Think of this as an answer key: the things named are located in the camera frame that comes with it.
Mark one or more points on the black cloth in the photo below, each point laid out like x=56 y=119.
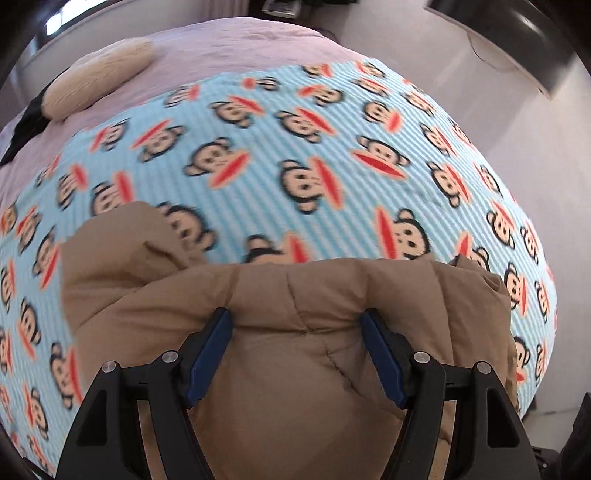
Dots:
x=25 y=129

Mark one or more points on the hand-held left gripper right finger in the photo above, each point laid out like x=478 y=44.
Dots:
x=383 y=360

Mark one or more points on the tan puffer jacket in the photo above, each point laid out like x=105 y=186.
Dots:
x=295 y=369

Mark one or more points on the monkey print striped blanket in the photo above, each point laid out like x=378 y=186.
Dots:
x=277 y=138

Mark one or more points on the lilac bed cover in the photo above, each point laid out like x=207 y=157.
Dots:
x=207 y=50

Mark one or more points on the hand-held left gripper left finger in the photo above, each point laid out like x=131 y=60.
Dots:
x=205 y=360

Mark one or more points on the cream fluffy pillow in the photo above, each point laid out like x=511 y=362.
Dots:
x=92 y=78

